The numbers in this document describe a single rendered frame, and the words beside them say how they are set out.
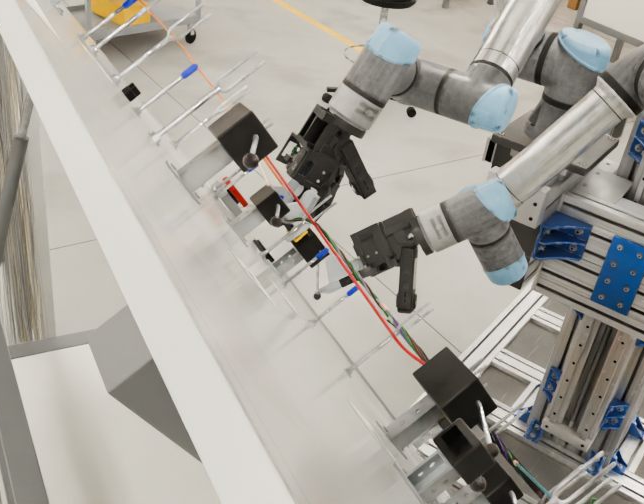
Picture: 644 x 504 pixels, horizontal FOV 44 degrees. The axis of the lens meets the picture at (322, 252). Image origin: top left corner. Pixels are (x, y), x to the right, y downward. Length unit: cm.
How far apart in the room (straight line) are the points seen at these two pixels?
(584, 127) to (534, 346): 146
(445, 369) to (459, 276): 262
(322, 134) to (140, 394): 90
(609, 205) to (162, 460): 109
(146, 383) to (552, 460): 214
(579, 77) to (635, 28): 416
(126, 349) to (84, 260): 296
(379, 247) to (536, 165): 33
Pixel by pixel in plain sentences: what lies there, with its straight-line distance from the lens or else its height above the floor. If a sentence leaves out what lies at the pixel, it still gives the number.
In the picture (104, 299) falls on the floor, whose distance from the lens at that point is 310.
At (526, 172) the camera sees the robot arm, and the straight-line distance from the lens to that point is 147.
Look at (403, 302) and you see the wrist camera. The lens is 136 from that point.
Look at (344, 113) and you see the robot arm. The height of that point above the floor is 139.
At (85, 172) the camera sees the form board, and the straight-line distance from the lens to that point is 36.
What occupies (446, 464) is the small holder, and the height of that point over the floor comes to 140.
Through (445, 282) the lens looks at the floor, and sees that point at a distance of 339.
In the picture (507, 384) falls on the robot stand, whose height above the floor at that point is 21.
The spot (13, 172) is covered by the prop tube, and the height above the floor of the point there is 126.
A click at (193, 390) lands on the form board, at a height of 169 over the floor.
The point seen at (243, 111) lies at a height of 157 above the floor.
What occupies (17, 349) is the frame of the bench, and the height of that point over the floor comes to 80.
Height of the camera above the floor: 186
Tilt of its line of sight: 33 degrees down
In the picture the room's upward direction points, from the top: 8 degrees clockwise
